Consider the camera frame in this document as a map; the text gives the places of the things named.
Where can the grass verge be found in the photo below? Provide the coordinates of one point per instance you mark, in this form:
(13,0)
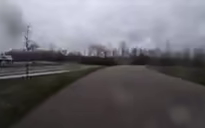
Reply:
(26,95)
(190,73)

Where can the row of bare trees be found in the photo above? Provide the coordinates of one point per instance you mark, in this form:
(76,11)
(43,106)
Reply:
(123,56)

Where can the grey asphalt path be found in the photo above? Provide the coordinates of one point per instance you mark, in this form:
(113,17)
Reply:
(126,96)

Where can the thin dark post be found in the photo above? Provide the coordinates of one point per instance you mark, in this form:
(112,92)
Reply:
(27,70)

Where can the low white building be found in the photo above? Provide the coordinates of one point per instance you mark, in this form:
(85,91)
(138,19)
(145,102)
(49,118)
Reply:
(0,58)

